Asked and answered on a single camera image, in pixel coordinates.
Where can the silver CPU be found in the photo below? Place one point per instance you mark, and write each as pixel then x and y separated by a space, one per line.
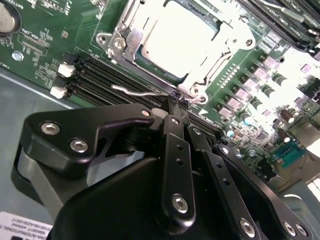
pixel 180 42

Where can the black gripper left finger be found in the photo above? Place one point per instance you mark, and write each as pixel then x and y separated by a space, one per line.
pixel 75 130

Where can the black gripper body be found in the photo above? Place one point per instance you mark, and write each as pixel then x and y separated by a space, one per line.
pixel 120 207

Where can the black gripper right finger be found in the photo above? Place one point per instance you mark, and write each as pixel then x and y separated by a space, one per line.
pixel 250 195

